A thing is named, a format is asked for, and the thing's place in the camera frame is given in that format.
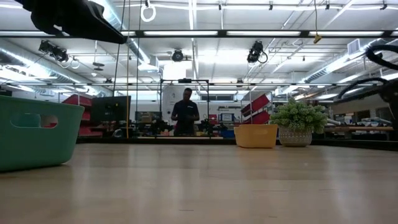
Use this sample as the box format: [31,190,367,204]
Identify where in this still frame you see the thin black hanging cable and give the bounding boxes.
[135,0,141,125]
[112,0,126,97]

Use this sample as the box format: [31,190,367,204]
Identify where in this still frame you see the person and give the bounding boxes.
[170,88,200,137]

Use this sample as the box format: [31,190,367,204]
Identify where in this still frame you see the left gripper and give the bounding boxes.
[15,0,127,44]

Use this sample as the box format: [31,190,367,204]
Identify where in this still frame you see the black aluminium table frame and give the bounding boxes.
[76,136,398,152]

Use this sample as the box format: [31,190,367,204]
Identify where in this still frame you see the white hanging ring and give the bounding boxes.
[140,2,157,23]

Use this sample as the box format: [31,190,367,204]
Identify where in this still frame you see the teal plastic basket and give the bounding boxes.
[0,95,86,172]

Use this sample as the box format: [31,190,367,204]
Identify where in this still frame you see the black metal stand frame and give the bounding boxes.
[159,78,210,138]

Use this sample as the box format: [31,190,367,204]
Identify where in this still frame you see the red cabinet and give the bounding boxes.
[61,94,104,138]

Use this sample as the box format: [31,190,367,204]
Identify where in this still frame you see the yellow plastic basket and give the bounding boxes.
[233,124,279,149]

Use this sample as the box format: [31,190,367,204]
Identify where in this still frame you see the grey pipe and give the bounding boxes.
[360,116,394,126]

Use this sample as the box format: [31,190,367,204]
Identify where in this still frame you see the black right camera cable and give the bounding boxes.
[365,44,398,71]

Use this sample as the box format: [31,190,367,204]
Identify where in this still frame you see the green potted succulent plant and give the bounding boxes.
[270,98,331,148]

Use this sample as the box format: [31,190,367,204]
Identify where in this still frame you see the black overhead crossbar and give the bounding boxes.
[0,29,398,39]

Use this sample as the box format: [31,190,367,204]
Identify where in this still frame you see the white pillar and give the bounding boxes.
[161,84,187,125]

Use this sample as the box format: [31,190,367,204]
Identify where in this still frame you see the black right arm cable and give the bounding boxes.
[337,77,389,101]

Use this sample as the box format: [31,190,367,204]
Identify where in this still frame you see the wooden workbench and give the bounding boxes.
[325,125,394,132]

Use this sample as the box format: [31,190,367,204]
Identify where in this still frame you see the black background monitor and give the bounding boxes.
[90,95,132,123]

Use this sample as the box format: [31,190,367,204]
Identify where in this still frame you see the black dome ceiling camera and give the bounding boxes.
[170,49,185,62]

